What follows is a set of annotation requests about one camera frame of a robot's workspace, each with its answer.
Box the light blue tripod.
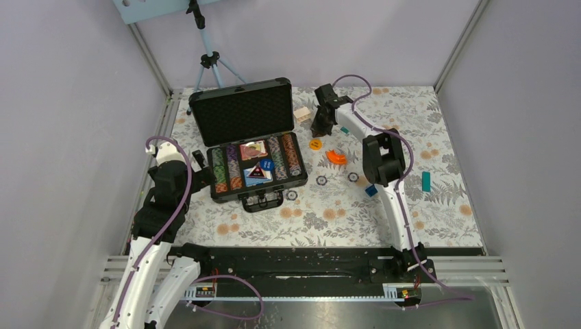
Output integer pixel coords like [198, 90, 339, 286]
[186, 0, 247, 92]

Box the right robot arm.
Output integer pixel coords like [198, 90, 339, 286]
[311, 84, 437, 282]

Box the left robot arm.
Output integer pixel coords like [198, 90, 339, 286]
[99, 136, 215, 328]

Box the orange curved block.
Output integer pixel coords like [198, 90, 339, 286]
[325, 150, 348, 165]

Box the blue small blind button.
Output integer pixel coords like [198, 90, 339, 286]
[259, 158, 275, 171]

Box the blue rectangular block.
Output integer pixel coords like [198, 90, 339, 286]
[364, 184, 378, 197]

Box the loose poker chip near case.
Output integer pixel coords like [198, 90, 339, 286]
[286, 190, 298, 201]

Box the black poker chip case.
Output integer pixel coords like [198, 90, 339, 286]
[188, 77, 308, 212]

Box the red playing card deck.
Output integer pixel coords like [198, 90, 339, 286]
[239, 140, 268, 161]

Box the beige toy block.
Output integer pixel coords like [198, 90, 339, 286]
[293, 106, 312, 123]

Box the blue tan poker chip row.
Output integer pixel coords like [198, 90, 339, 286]
[267, 136, 288, 180]

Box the teal rectangular block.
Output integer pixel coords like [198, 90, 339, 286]
[421, 171, 432, 193]

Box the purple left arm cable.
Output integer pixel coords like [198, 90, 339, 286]
[108, 136, 265, 329]

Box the purple poker chip row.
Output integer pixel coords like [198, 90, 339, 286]
[226, 145, 243, 191]

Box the loose poker chip right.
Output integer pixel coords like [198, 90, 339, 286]
[347, 172, 359, 182]

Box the blue playing card deck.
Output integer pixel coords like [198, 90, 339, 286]
[243, 166, 273, 187]

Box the orange big blind button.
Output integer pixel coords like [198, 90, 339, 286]
[309, 138, 323, 151]

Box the loose poker chip middle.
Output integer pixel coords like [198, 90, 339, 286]
[316, 175, 328, 186]

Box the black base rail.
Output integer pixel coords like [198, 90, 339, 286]
[169, 243, 432, 299]

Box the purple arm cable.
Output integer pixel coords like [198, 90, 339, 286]
[108, 136, 265, 329]
[332, 74, 475, 310]

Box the black triangular all-in button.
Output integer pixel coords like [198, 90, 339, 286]
[247, 164, 267, 179]

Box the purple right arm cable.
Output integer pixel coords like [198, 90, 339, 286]
[332, 74, 475, 310]

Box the orange black poker chip row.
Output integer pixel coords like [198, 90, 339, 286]
[282, 134, 302, 176]

